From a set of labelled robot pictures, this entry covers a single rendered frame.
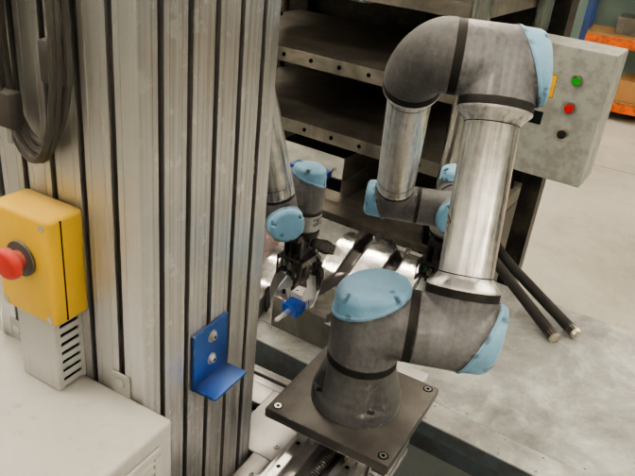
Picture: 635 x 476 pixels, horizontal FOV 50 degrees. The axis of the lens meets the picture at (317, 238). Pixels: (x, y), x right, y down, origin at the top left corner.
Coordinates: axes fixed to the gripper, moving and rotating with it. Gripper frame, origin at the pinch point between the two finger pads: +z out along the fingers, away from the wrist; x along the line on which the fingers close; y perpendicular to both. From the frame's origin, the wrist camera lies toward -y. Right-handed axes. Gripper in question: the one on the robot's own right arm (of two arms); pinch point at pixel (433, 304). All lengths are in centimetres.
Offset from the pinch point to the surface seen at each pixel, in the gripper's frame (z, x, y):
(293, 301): 4.7, -29.5, 15.4
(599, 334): 15, 34, -41
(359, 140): -9, -60, -66
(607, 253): 95, 11, -277
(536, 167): -15, 0, -73
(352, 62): -34, -67, -67
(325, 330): 9.2, -20.2, 14.5
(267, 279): 8.7, -44.1, 5.6
